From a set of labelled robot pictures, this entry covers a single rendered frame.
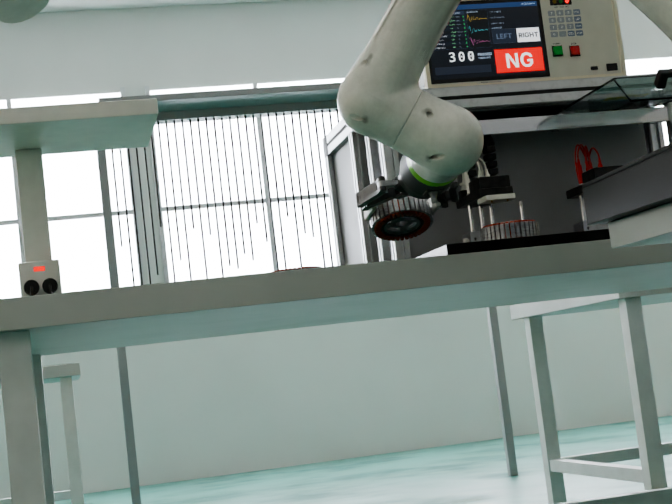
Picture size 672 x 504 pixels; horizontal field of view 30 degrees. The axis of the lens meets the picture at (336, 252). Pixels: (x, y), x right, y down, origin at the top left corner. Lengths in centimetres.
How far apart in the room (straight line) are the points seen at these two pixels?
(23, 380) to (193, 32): 717
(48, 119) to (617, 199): 134
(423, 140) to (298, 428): 697
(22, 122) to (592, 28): 121
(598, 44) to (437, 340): 646
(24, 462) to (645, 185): 102
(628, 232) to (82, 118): 131
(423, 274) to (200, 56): 704
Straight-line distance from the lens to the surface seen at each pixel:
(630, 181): 177
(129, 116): 272
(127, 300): 199
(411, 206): 220
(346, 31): 926
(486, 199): 242
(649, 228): 178
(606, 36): 272
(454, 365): 906
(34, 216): 295
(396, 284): 206
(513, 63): 262
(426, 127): 188
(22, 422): 202
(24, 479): 202
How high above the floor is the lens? 57
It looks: 6 degrees up
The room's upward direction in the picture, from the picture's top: 7 degrees counter-clockwise
